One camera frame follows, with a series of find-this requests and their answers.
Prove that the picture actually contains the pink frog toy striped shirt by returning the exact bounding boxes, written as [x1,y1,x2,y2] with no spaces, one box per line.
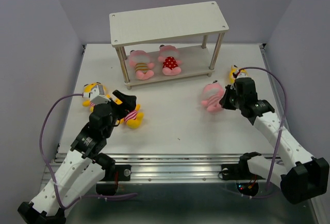
[201,81,224,113]

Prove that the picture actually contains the yellow toy red stripes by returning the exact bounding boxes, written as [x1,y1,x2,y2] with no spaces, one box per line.
[120,104,144,129]

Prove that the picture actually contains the yellow toy blue striped shirt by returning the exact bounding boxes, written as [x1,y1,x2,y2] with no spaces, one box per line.
[229,65,248,84]

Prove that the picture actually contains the pink frog toy orange stripes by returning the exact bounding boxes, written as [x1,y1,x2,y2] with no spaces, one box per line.
[128,50,155,81]

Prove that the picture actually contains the pink frog toy polka-dot dress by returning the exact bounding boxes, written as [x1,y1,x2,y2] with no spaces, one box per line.
[158,44,182,76]

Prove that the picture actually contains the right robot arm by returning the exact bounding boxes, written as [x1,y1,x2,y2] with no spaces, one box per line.
[220,77,329,204]

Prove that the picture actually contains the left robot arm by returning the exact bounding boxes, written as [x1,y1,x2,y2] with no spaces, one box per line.
[18,86,137,223]

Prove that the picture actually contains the white two-tier shelf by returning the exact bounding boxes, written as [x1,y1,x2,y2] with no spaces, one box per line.
[109,2,229,89]

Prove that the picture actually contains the yellow toy pink stripes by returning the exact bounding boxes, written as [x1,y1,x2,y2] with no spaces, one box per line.
[82,82,110,112]

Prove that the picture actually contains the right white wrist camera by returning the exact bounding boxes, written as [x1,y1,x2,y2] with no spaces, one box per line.
[231,69,247,80]

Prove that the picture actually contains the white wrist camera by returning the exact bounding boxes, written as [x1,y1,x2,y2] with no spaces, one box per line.
[89,87,110,105]
[231,69,247,80]

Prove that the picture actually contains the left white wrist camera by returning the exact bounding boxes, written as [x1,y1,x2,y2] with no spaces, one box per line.
[89,87,110,105]

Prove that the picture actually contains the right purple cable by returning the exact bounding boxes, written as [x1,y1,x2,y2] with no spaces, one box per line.
[238,66,287,199]

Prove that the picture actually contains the purple cable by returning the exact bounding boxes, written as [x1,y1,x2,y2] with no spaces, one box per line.
[39,93,138,211]
[238,66,287,199]

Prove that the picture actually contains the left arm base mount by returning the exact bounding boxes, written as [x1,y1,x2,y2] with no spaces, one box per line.
[94,153,131,182]

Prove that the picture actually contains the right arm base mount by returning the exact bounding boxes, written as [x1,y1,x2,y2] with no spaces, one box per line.
[219,152,263,181]

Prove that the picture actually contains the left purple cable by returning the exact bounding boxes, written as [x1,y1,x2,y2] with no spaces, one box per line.
[39,93,138,211]

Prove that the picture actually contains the aluminium rail frame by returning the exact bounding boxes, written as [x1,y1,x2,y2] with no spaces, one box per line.
[29,43,327,224]

